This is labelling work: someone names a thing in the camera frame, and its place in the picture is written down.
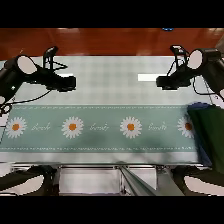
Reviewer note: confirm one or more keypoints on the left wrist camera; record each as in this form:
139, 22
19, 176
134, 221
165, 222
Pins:
50, 52

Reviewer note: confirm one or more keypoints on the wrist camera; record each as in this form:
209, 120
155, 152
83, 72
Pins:
50, 52
178, 50

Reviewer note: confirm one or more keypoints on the blue garment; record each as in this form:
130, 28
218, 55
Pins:
199, 106

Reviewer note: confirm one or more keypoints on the dark green garment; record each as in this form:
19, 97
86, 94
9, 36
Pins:
212, 133

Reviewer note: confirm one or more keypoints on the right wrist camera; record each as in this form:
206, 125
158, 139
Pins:
178, 50

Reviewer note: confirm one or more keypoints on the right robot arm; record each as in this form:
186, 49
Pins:
213, 71

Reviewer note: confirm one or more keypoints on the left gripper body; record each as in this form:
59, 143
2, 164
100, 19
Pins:
62, 83

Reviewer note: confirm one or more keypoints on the silver frame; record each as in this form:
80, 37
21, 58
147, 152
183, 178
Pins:
136, 186

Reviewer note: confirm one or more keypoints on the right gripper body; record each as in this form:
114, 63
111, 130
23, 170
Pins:
170, 82

